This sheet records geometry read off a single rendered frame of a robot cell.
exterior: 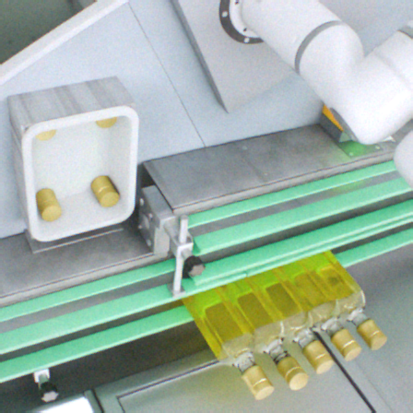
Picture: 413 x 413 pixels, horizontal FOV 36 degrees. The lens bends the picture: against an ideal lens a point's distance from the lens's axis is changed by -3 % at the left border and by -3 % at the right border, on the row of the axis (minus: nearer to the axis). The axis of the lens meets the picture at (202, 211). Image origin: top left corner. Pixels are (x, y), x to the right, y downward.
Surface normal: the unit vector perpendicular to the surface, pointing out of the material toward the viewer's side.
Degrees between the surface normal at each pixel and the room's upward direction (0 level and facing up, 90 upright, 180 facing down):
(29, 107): 90
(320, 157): 90
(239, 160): 90
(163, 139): 0
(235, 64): 3
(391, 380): 90
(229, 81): 3
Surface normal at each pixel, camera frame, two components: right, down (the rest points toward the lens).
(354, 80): -0.47, -0.41
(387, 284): 0.11, -0.72
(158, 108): 0.45, 0.64
